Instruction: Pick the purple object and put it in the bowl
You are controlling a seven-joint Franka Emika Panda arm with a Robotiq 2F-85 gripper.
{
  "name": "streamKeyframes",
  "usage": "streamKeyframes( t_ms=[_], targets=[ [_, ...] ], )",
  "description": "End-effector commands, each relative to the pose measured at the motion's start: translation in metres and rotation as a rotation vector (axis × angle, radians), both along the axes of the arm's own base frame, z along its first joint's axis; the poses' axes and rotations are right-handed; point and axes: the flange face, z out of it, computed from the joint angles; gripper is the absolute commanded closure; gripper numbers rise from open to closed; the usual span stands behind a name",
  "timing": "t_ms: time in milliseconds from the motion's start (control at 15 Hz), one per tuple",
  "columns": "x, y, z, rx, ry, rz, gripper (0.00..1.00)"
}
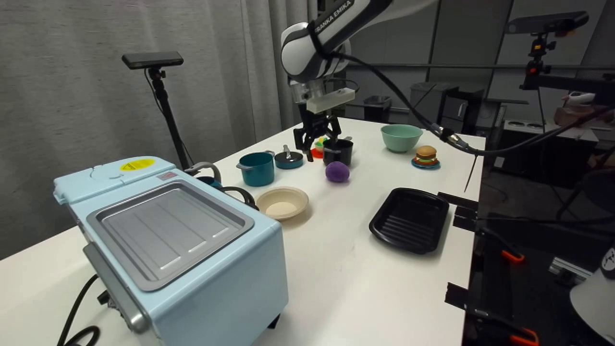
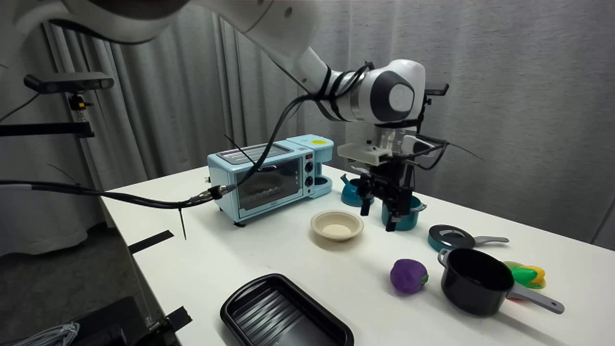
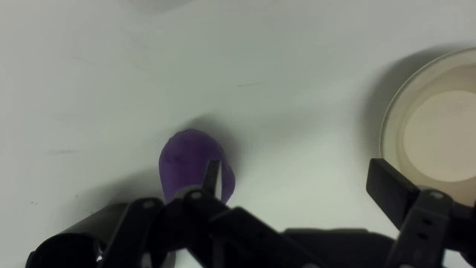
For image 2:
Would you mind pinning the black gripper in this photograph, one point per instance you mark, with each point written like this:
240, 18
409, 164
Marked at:
388, 181

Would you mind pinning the purple ball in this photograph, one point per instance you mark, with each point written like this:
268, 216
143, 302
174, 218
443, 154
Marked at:
409, 278

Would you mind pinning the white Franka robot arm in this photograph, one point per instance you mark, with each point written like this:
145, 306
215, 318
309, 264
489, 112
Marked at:
391, 97

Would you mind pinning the cream bowl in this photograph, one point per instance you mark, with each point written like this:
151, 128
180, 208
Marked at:
338, 228

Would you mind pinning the teal toy pot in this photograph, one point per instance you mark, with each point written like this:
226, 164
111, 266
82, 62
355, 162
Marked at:
411, 214

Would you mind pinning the teal toy kettle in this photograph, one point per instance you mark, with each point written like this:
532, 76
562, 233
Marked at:
351, 193

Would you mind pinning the light blue toaster oven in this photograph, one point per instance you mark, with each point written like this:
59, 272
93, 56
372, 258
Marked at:
263, 179

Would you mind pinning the black baking tray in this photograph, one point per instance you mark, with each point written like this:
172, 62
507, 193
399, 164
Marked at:
282, 316

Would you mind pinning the green yellow toy corn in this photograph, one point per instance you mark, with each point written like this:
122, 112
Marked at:
528, 276

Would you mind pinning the grey curtain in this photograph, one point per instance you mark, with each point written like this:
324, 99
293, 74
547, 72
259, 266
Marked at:
526, 97

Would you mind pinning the black tape strip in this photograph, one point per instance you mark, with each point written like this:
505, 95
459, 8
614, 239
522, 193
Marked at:
151, 241

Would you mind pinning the black table clamp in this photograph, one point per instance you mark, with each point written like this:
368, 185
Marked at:
170, 324

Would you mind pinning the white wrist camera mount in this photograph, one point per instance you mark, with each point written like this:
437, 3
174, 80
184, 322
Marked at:
363, 153

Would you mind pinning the black camera bar on tripod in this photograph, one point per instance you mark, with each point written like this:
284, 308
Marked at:
439, 89

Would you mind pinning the black camera bar on arm mount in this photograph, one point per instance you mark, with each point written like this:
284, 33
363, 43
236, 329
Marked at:
68, 81

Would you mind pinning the black camera arm mount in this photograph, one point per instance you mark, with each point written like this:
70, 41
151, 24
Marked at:
45, 129

